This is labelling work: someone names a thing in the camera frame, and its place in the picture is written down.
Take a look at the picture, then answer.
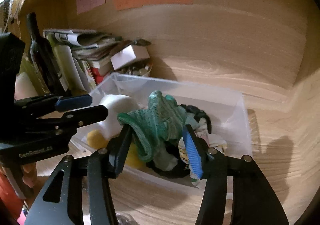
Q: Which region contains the yellow white felt doll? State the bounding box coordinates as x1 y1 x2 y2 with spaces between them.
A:
98 95 145 169

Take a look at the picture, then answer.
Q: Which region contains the green knitted cloth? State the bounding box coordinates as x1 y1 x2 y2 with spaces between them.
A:
117 90 186 162

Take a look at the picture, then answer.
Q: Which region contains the white patterned fabric piece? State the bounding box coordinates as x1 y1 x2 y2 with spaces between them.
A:
178 117 227 188

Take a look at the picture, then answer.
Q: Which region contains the person's left hand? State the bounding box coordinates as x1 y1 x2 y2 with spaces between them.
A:
21 163 37 188

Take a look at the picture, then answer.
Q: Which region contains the cream mug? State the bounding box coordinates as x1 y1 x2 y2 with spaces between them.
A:
15 72 38 100

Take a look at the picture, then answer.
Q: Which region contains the bag of metal screws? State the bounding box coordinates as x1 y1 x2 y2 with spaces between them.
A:
116 213 139 225

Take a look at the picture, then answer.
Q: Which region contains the fruit pattern carton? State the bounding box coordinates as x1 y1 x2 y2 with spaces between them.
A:
79 61 97 92

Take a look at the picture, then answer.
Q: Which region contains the white upright book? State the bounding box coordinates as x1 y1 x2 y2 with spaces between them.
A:
53 45 86 91

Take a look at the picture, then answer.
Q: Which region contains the red box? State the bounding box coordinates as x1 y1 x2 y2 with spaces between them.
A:
90 65 112 85

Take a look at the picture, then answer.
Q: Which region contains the dark wine bottle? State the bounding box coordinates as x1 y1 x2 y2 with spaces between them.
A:
27 12 65 95

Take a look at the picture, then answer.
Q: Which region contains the stack of newspapers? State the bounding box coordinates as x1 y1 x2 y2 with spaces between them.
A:
42 28 152 61

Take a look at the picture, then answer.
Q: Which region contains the small white cardboard box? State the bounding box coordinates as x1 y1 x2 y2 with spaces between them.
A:
111 45 150 70

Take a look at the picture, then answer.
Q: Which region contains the clear plastic storage box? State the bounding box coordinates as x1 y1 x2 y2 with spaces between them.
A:
72 73 252 195

